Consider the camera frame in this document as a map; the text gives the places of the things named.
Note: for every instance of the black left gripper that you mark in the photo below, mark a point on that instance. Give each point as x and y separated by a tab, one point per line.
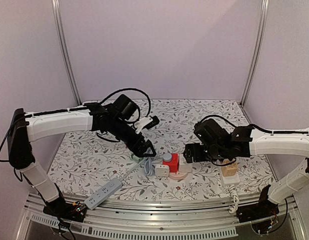
140	152

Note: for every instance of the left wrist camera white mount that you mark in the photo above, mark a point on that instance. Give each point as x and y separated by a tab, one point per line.
146	123

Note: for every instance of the white plug adapter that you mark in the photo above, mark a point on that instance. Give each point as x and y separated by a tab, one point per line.
162	170

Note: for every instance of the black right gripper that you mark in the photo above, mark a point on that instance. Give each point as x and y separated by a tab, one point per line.
190	153

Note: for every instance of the light green plug adapter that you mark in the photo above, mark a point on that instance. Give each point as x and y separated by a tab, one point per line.
136	158

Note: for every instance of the right aluminium frame post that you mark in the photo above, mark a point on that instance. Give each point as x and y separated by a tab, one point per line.
256	51

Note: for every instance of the aluminium frame post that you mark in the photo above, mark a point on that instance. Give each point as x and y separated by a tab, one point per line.
64	50
256	51

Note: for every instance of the left aluminium frame post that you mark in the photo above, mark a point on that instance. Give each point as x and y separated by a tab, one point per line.
64	50

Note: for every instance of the white power strip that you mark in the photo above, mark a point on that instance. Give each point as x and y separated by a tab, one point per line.
227	181

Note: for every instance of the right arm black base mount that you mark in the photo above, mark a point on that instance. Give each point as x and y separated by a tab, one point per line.
256	211

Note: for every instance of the grey blue power strip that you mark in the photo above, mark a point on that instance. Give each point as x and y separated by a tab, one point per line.
103	193

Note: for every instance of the floral patterned table mat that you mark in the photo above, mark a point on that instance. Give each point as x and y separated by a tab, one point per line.
84	163

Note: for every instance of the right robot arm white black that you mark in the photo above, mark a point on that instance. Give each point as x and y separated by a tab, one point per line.
216	143

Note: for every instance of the white cube adapter red print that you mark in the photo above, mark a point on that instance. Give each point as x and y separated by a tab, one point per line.
183	166

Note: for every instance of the aluminium front rail base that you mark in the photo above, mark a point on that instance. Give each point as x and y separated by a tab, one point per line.
163	220

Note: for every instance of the round pink socket base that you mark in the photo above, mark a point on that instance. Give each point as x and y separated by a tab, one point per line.
178	175

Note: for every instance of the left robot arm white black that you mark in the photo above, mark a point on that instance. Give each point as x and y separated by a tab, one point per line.
112	118

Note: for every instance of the beige cube adapter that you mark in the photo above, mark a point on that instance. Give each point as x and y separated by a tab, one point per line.
229	167

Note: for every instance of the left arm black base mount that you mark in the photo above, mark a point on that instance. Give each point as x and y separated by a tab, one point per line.
75	211

